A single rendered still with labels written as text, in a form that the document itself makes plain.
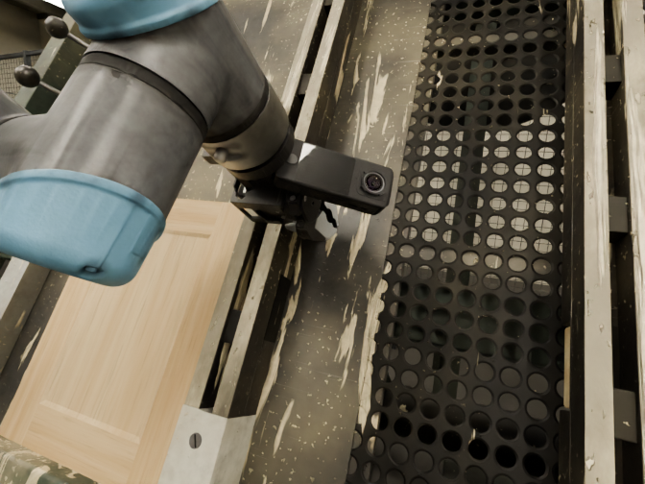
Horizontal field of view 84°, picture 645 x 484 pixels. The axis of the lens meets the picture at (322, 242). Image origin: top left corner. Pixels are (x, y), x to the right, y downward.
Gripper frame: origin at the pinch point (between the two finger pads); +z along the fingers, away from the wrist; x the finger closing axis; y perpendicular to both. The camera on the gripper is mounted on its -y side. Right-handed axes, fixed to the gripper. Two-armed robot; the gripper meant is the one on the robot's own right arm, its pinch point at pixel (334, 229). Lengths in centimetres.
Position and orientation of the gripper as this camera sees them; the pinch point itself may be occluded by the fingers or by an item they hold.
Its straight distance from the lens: 48.6
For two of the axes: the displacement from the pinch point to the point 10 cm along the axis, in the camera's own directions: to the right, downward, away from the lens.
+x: -2.2, 9.3, -3.0
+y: -9.3, -1.1, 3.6
